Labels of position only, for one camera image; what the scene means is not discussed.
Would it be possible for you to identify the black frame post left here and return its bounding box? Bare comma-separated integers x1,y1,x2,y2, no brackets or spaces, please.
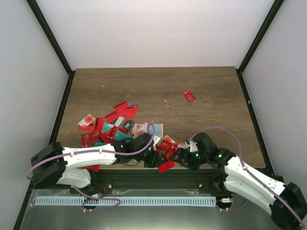
25,0,73,75

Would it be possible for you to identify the light blue slotted cable duct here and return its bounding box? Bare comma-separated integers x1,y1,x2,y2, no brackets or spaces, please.
35,196,216,207

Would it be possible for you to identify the red gold VIP card right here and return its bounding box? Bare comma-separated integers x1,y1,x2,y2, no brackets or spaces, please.
156,135,178,160

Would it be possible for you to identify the red stripe card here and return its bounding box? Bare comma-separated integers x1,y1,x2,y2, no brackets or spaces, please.
158,161,175,173
105,101,139,122

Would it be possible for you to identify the black frame post right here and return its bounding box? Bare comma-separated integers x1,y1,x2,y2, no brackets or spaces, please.
238,0,285,72

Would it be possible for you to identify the red stripe card bottom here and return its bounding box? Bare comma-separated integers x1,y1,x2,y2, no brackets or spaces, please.
158,161,175,173

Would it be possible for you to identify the black frame post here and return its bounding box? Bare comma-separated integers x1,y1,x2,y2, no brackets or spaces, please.
25,0,73,75
238,0,285,72

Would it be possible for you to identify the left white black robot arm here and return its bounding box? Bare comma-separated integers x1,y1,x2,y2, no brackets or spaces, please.
26,133,167,194

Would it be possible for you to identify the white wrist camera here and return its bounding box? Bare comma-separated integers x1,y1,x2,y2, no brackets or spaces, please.
153,135,161,145
185,139,198,152

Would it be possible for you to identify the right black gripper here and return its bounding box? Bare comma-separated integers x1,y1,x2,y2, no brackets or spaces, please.
170,148,209,171

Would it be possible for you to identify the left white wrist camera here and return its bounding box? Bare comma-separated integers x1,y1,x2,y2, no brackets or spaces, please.
153,135,161,145

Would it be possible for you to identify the red card lone back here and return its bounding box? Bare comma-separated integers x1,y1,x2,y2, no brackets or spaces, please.
182,90,196,102

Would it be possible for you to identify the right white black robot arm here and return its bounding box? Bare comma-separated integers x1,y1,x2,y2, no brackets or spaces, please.
175,132,307,230

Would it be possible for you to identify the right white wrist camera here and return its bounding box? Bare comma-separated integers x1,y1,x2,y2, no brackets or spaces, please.
185,139,198,152

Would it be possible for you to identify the red white circle card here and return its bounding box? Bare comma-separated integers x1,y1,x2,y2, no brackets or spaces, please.
135,124,147,137
78,114,95,127
177,141,188,149

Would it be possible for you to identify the red stripe card back left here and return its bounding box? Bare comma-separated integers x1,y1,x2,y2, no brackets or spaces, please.
105,101,139,122

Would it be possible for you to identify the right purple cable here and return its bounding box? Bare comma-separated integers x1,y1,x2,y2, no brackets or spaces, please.
191,126,307,230

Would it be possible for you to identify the black aluminium front rail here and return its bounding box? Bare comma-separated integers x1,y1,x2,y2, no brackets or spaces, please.
31,169,285,192

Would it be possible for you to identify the blue VIP card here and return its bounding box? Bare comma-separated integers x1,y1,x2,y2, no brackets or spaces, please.
153,124,164,138

